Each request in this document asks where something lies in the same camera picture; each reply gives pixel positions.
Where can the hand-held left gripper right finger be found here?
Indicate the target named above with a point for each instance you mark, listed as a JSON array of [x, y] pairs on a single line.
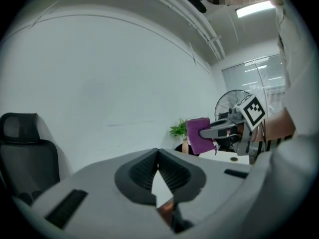
[[219, 183]]

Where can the black head-mounted camera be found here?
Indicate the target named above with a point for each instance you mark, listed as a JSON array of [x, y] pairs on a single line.
[[195, 0]]

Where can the window with blinds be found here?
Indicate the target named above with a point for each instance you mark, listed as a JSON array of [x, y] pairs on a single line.
[[251, 78]]

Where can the purple cloth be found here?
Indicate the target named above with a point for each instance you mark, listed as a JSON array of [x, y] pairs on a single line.
[[197, 144]]

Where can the ceiling light panel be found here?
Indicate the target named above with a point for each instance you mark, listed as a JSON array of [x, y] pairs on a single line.
[[254, 9]]

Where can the person's cream shirt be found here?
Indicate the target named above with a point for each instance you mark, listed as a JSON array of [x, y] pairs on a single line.
[[299, 83]]

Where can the white ceiling pipes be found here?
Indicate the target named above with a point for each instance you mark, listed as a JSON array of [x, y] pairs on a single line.
[[199, 26]]

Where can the green artificial plant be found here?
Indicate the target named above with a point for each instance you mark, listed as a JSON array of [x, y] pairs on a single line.
[[178, 131]]

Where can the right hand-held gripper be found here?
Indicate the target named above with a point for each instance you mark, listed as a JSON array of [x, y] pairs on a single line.
[[254, 112]]

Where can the large black floor fan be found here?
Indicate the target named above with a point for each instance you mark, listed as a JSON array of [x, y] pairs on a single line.
[[226, 101]]

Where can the person's right forearm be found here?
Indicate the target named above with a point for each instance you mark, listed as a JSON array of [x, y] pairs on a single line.
[[279, 126]]

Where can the black cloth mat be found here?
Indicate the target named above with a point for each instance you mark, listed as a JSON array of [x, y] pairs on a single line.
[[180, 149]]

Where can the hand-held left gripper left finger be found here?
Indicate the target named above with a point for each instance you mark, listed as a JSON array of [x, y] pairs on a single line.
[[99, 195]]

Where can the pink ceramic vase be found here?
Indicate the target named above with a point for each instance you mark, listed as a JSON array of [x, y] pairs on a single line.
[[185, 146]]

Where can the black mesh office chair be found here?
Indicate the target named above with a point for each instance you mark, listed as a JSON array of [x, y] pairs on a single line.
[[25, 158]]

